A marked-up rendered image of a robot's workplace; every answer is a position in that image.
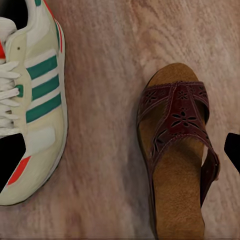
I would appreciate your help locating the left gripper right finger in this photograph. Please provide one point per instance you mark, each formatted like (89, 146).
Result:
(232, 149)

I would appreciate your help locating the sandal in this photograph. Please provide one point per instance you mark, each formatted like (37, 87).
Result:
(171, 130)

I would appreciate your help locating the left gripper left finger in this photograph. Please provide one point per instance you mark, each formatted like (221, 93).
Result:
(12, 149)

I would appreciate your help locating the gym shoe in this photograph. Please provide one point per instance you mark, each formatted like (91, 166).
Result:
(32, 93)

